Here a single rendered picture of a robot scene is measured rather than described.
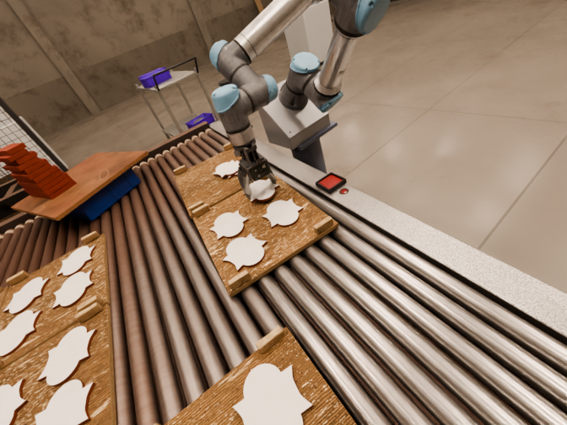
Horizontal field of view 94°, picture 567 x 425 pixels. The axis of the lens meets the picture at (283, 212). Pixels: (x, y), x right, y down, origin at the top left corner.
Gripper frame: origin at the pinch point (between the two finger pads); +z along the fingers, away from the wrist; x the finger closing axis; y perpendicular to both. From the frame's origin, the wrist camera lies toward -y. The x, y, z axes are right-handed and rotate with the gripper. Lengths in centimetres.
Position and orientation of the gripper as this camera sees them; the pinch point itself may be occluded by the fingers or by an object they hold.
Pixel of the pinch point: (261, 189)
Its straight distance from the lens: 95.0
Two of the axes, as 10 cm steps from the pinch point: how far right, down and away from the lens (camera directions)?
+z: 2.6, 7.2, 6.5
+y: 4.9, 4.8, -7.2
